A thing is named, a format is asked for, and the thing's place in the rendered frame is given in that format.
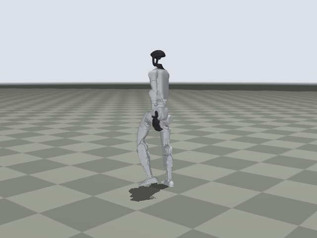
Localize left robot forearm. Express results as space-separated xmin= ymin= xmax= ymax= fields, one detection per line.
xmin=149 ymin=90 xmax=158 ymax=116

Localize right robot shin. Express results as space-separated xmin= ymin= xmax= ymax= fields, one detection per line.
xmin=162 ymin=147 xmax=173 ymax=182

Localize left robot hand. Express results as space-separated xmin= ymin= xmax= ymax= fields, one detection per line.
xmin=152 ymin=111 xmax=163 ymax=131

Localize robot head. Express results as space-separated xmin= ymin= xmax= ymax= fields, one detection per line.
xmin=151 ymin=50 xmax=165 ymax=70

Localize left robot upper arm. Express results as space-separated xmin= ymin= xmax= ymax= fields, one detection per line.
xmin=149 ymin=70 xmax=158 ymax=95

